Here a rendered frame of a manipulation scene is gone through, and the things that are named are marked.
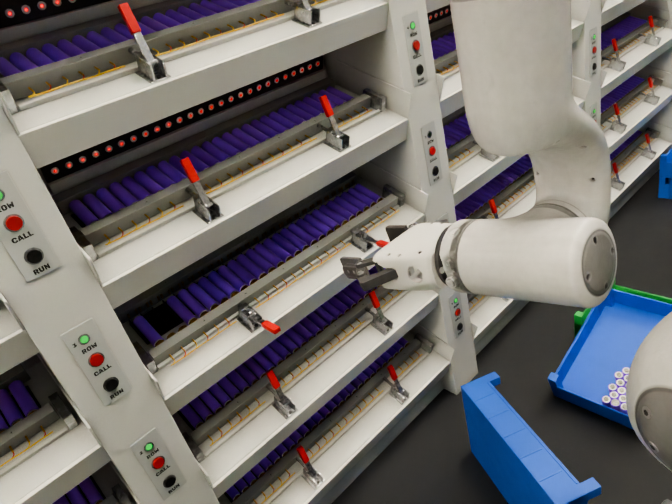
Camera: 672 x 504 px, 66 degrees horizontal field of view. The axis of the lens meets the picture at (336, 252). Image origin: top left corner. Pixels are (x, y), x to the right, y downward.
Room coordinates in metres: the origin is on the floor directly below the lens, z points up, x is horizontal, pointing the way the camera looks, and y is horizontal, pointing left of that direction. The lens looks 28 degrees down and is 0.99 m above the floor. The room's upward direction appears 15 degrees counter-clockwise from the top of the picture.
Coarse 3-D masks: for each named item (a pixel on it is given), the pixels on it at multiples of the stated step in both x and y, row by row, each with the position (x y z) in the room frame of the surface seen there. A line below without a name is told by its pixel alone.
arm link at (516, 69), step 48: (480, 0) 0.41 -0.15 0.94; (528, 0) 0.39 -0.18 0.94; (480, 48) 0.41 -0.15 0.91; (528, 48) 0.39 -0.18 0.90; (480, 96) 0.42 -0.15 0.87; (528, 96) 0.39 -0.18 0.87; (480, 144) 0.43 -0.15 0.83; (528, 144) 0.40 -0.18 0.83; (576, 144) 0.43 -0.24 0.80; (576, 192) 0.47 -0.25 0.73
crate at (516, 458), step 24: (480, 384) 0.77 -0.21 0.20; (480, 408) 0.71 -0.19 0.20; (504, 408) 0.69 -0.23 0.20; (480, 432) 0.72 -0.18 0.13; (504, 432) 0.64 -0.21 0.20; (528, 432) 0.63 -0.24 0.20; (480, 456) 0.73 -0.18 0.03; (504, 456) 0.63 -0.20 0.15; (528, 456) 0.58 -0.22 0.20; (552, 456) 0.57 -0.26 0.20; (504, 480) 0.64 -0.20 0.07; (528, 480) 0.56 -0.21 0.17; (552, 480) 0.53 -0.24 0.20; (576, 480) 0.52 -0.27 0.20
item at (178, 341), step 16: (384, 208) 0.95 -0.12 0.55; (352, 224) 0.90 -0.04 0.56; (320, 240) 0.86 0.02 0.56; (336, 240) 0.87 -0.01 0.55; (304, 256) 0.83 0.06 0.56; (272, 272) 0.79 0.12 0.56; (288, 272) 0.80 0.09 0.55; (304, 272) 0.80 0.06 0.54; (256, 288) 0.76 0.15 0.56; (224, 304) 0.73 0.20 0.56; (208, 320) 0.70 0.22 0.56; (176, 336) 0.68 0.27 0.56; (192, 336) 0.68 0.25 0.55; (160, 352) 0.65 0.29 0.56
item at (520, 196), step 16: (528, 160) 1.38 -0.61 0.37; (496, 176) 1.31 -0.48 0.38; (512, 176) 1.31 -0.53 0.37; (528, 176) 1.30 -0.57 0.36; (480, 192) 1.25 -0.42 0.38; (496, 192) 1.24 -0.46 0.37; (512, 192) 1.24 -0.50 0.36; (528, 192) 1.25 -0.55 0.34; (464, 208) 1.19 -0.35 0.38; (480, 208) 1.18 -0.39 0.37; (496, 208) 1.13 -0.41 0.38; (512, 208) 1.20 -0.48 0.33; (528, 208) 1.20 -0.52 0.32
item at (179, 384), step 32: (384, 192) 1.00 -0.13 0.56; (416, 192) 0.95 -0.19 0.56; (288, 224) 0.95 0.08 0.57; (384, 224) 0.92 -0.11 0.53; (352, 256) 0.85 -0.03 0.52; (288, 288) 0.78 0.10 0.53; (320, 288) 0.78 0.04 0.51; (128, 320) 0.74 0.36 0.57; (288, 320) 0.74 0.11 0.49; (192, 352) 0.67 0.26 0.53; (224, 352) 0.67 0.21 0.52; (256, 352) 0.70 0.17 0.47; (160, 384) 0.62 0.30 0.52; (192, 384) 0.62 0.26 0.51
